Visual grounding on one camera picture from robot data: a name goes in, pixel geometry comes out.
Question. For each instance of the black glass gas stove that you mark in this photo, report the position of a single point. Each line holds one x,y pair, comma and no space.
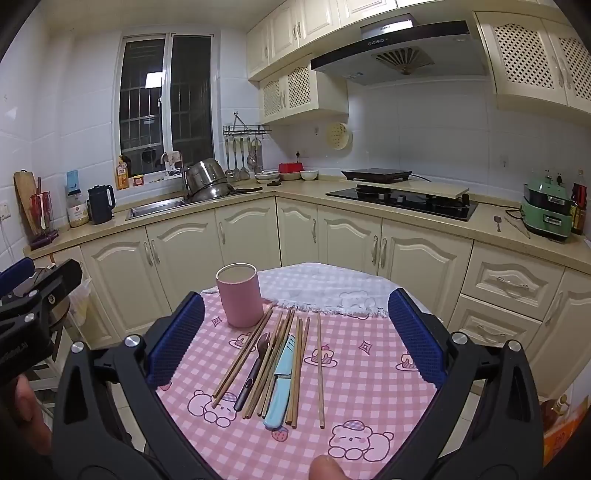
415,205

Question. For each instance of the bundle of wooden chopsticks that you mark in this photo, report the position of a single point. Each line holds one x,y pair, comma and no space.
298,369

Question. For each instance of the green kitchen appliance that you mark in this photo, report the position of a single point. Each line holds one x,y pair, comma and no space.
547,212

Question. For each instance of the pink checked tablecloth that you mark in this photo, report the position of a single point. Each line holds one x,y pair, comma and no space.
369,392

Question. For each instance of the cream lattice door cabinet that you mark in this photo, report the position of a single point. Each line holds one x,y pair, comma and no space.
300,92

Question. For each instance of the orange printed carton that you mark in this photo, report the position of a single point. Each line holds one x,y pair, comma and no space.
561,424

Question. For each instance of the person's right hand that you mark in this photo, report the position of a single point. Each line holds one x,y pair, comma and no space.
325,468

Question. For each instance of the white plastic bag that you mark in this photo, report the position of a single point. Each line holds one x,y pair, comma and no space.
81,304

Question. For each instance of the dark spoon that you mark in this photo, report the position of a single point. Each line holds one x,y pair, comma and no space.
251,378

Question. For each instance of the patterned bowl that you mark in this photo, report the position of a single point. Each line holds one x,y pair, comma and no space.
290,177

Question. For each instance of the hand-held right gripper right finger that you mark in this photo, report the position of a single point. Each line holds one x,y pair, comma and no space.
415,341

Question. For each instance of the wooden cutting board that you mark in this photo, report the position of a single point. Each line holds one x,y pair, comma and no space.
23,198

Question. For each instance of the steel spoon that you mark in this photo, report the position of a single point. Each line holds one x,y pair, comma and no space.
497,220

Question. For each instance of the white plate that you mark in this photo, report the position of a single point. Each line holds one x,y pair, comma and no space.
268,176

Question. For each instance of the white bowl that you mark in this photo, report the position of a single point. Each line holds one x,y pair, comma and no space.
309,175

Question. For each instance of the person's left hand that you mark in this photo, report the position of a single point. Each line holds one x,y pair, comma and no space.
21,410

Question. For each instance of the round cream steamer plate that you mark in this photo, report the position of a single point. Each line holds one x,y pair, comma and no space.
339,135

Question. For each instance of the glass jar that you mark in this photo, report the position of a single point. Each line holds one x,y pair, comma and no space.
77,212

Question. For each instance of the cream upper cabinets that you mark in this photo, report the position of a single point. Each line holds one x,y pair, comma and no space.
295,32

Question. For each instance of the window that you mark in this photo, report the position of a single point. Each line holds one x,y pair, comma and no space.
166,101

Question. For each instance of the white checked cloth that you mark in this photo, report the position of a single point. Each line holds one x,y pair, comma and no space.
323,286

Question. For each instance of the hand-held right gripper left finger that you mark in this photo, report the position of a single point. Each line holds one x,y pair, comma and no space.
178,341

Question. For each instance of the dark sauce bottle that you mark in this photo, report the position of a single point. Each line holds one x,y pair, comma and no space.
578,210

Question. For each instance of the wide cream lattice cabinet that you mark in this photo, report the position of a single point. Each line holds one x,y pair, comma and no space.
531,55

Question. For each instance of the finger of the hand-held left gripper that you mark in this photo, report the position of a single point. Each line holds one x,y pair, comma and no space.
60,277
16,272

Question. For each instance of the steel pot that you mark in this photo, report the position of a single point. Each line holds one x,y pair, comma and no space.
205,173

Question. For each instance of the black induction cooker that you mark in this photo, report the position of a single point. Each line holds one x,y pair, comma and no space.
376,174

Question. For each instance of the pink cup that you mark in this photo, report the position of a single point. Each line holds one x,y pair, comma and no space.
240,300

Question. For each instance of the blue card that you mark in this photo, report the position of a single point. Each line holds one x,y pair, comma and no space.
73,180

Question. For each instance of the pair of steel chopsticks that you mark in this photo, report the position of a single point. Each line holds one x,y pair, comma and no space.
517,227

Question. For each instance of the range hood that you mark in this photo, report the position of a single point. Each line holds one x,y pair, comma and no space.
397,41

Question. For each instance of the red knife stand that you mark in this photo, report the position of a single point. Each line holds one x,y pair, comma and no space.
44,212

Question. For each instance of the black kettle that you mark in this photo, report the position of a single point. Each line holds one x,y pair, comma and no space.
100,205

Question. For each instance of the yellow bottle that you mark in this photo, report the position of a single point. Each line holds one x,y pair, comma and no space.
122,175

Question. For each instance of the faucet with cloth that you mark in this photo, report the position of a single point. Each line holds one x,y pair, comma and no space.
173,161

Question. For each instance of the red box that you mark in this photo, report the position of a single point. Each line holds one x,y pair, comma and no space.
291,167

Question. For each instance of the cream lower kitchen cabinets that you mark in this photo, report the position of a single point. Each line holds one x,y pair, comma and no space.
323,235

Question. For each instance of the light blue sheathed knife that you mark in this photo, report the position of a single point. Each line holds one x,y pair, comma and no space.
279,392

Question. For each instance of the steel sink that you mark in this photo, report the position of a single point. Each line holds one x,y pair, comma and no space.
154,207

